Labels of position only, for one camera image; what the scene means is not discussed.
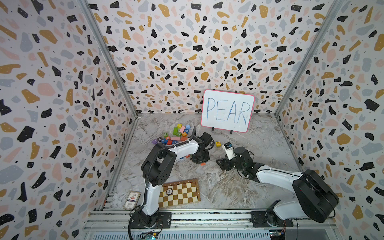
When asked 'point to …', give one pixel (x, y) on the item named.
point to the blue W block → (164, 141)
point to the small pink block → (182, 129)
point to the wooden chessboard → (179, 192)
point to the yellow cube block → (179, 125)
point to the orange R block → (203, 164)
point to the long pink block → (175, 138)
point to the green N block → (165, 134)
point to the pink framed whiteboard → (227, 111)
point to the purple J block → (154, 141)
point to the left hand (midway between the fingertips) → (208, 161)
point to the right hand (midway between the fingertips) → (222, 158)
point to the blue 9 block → (186, 130)
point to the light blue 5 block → (187, 126)
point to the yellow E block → (218, 143)
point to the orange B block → (169, 138)
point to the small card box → (131, 200)
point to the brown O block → (159, 139)
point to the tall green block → (175, 130)
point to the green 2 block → (179, 134)
